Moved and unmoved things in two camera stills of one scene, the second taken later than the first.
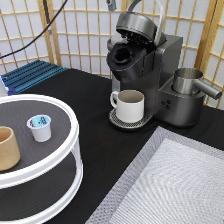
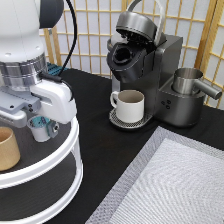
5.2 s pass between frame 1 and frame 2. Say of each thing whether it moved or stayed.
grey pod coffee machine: stayed
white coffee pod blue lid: stayed
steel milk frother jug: stayed
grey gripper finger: moved
